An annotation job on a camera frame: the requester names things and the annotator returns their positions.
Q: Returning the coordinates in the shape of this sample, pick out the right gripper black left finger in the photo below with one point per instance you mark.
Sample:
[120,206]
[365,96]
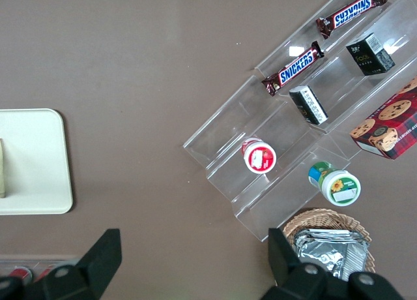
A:
[102,254]

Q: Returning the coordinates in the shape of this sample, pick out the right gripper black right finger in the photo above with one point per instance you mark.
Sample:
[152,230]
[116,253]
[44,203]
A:
[281,254]

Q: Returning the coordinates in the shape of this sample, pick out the triangle sandwich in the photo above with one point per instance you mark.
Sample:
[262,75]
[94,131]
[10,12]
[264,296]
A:
[1,169]

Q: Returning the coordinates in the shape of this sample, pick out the light woven wicker basket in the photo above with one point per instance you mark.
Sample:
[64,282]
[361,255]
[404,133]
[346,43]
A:
[321,218]

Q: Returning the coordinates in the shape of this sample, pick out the cream plastic tray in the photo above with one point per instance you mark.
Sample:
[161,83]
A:
[36,159]

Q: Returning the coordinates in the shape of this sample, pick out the silver foil packet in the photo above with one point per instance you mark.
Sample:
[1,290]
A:
[329,252]

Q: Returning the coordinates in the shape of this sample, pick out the clear acrylic bottle holder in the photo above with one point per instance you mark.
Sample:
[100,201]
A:
[39,260]

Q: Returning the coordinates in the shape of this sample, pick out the red capped bottle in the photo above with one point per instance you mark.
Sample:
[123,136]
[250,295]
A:
[20,273]

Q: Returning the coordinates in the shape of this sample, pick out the green label sunflower jar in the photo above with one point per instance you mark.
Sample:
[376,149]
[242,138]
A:
[339,187]

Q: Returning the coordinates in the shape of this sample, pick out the red lid white jar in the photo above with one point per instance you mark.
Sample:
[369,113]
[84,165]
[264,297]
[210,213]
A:
[260,158]

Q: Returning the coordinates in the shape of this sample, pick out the clear acrylic stepped display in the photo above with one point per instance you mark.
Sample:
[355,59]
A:
[228,130]

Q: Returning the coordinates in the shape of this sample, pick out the small black carton box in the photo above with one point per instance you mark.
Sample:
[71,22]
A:
[369,57]
[309,106]

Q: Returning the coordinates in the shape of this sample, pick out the red plaid cookie box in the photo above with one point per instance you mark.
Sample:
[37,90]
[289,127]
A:
[391,124]

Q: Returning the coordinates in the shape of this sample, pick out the Snickers chocolate bar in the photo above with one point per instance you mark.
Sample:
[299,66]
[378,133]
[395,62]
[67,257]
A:
[294,70]
[352,13]

